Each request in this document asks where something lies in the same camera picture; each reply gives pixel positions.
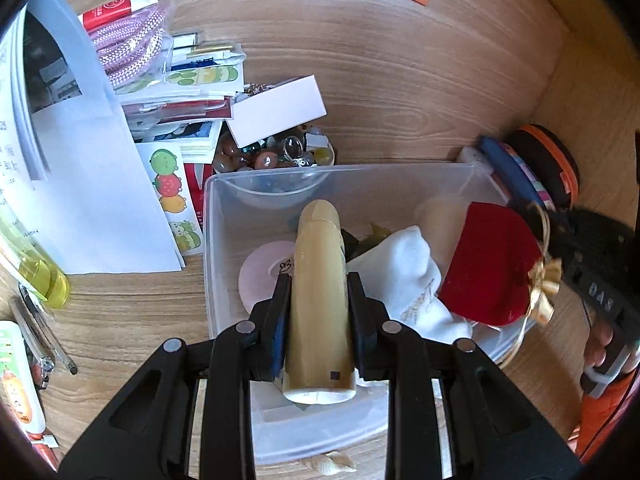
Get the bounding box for silver pens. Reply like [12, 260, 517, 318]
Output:
[20, 282, 78, 376]

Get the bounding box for white drawstring pouch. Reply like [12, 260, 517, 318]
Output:
[345, 225, 476, 346]

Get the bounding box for blue zip pouch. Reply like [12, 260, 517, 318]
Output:
[480, 135, 556, 211]

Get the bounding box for person's right hand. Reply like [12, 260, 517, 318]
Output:
[584, 319, 625, 375]

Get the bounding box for beige bottle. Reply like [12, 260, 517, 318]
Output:
[282, 199, 358, 407]

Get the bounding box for fruit sticker sheet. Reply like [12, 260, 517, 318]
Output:
[136, 142, 206, 256]

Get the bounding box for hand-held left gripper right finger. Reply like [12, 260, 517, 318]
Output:
[346, 271, 583, 480]

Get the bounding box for person's right forearm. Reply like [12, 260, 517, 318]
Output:
[575, 370, 638, 461]

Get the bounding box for black orange round case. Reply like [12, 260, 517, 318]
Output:
[507, 124, 582, 211]

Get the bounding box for small white box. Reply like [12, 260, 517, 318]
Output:
[227, 74, 328, 148]

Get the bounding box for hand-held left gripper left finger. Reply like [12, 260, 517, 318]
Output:
[57, 272, 293, 480]

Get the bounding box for beige shell ornament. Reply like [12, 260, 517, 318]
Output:
[307, 450, 358, 476]

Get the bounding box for red velvet pouch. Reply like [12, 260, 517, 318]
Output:
[437, 201, 565, 368]

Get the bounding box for pile of card packets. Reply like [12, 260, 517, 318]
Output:
[115, 30, 248, 161]

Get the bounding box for yellow-green bottle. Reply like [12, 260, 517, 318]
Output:
[0, 200, 72, 310]

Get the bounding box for pink round compact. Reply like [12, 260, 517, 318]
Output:
[238, 240, 301, 313]

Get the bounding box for silver pen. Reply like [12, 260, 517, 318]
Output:
[9, 297, 56, 373]

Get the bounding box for pink beaded cord pack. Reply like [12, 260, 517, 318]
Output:
[80, 0, 176, 91]

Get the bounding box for white paper stack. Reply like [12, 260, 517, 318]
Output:
[0, 0, 186, 276]

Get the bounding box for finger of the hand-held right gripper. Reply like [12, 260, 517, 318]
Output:
[557, 249, 590, 291]
[544, 209, 587, 250]

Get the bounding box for clear plastic storage box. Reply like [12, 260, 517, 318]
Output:
[202, 162, 526, 466]

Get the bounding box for white green tube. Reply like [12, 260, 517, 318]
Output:
[0, 320, 48, 436]

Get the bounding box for glass bowl of beads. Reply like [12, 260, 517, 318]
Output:
[212, 130, 336, 211]

